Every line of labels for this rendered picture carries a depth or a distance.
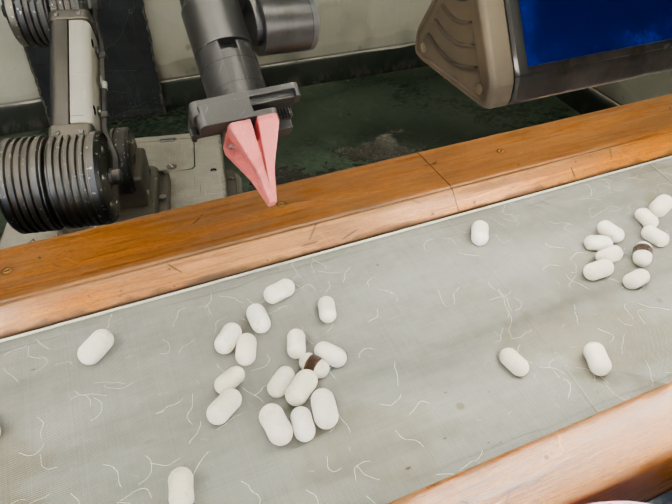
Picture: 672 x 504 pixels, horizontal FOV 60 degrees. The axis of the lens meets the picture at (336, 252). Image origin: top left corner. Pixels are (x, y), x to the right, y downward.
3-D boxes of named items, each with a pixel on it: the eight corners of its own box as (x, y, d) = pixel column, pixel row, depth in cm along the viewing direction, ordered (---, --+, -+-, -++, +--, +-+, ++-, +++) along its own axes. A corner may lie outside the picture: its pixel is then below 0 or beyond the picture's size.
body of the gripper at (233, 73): (303, 99, 54) (279, 26, 55) (194, 121, 51) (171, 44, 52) (291, 127, 60) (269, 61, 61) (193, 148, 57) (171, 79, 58)
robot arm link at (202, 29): (175, 18, 59) (181, -18, 53) (240, 13, 61) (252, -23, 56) (194, 81, 58) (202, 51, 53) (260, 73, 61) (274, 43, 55)
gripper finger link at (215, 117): (303, 187, 52) (272, 91, 53) (225, 207, 50) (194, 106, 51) (289, 207, 59) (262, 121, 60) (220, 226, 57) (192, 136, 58)
